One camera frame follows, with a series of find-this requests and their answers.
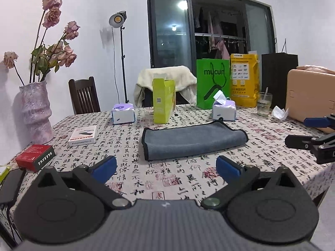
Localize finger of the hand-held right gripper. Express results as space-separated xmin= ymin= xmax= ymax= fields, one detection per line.
xmin=304 ymin=115 xmax=335 ymax=134
xmin=285 ymin=134 xmax=318 ymax=151

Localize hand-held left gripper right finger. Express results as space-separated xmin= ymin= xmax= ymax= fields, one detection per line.
xmin=200 ymin=155 xmax=301 ymax=211

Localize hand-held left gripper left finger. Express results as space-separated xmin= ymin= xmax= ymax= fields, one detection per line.
xmin=36 ymin=155 xmax=132 ymax=211

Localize grey towel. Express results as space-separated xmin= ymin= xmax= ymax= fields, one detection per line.
xmin=141 ymin=120 xmax=249 ymax=162

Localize beige hard case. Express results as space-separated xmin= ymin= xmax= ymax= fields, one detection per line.
xmin=285 ymin=65 xmax=335 ymax=134

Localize crumpled white tissue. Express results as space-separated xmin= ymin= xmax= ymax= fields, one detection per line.
xmin=271 ymin=106 xmax=289 ymax=120

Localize white flat box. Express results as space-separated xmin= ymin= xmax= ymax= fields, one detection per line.
xmin=68 ymin=125 xmax=97 ymax=147

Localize drinking glass with straw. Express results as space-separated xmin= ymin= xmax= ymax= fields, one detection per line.
xmin=256 ymin=87 xmax=273 ymax=117

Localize purple white tissue box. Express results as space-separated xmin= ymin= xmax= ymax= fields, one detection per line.
xmin=111 ymin=103 xmax=135 ymax=124
xmin=212 ymin=90 xmax=236 ymax=121

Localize black cabinet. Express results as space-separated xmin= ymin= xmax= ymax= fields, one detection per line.
xmin=261 ymin=53 xmax=298 ymax=104

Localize red and black box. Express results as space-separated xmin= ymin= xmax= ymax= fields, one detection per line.
xmin=15 ymin=144 xmax=55 ymax=172

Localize dark wooden chair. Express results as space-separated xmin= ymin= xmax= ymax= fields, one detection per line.
xmin=68 ymin=76 xmax=101 ymax=115

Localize yellow paper bag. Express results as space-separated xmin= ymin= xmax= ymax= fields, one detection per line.
xmin=230 ymin=54 xmax=260 ymax=108

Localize green paper bag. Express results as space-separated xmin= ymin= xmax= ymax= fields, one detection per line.
xmin=196 ymin=59 xmax=232 ymax=110

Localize yellow-green carton box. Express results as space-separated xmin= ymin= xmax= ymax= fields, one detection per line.
xmin=152 ymin=78 xmax=176 ymax=124

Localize pink speckled ceramic vase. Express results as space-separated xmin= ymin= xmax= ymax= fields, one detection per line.
xmin=19 ymin=81 xmax=55 ymax=145

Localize black smartphone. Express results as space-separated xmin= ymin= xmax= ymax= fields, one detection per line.
xmin=0 ymin=169 xmax=26 ymax=206

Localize green white packet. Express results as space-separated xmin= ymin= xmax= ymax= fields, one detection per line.
xmin=0 ymin=165 xmax=11 ymax=183

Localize chair with cream blanket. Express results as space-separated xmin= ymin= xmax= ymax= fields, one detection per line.
xmin=134 ymin=65 xmax=197 ymax=108

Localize black floor lamp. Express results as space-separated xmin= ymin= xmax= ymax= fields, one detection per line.
xmin=109 ymin=11 xmax=130 ymax=104

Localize dried pink roses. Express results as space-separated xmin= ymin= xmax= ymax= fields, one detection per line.
xmin=3 ymin=0 xmax=80 ymax=86

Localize hanging clothes on rack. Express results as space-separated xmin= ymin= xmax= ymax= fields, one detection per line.
xmin=193 ymin=6 xmax=248 ymax=60

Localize black framed glass door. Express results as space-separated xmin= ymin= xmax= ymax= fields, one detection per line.
xmin=147 ymin=0 xmax=277 ymax=72

